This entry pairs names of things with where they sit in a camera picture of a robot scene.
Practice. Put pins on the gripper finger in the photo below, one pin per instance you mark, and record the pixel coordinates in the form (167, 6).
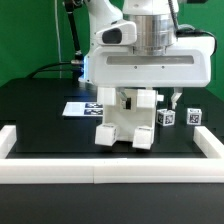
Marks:
(125, 100)
(175, 97)

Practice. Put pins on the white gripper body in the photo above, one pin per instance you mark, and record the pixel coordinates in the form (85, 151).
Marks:
(186, 63)

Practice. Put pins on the white chair seat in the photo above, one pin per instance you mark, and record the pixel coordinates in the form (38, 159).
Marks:
(128, 120)

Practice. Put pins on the white chair back frame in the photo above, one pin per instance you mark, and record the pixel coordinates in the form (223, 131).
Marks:
(140, 98)

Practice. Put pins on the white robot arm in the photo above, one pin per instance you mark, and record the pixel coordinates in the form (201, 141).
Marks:
(141, 46)

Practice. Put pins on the white tagged cube far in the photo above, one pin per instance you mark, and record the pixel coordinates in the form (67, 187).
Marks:
(194, 116)

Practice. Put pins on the white tagged cube nut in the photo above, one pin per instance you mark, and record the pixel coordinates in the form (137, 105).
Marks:
(165, 117)

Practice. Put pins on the white U-shaped fence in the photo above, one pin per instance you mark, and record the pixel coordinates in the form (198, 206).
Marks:
(96, 171)

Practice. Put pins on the white marker base plate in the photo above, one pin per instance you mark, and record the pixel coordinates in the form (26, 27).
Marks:
(83, 109)

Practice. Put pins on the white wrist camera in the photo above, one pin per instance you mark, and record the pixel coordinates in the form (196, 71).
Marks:
(121, 32)

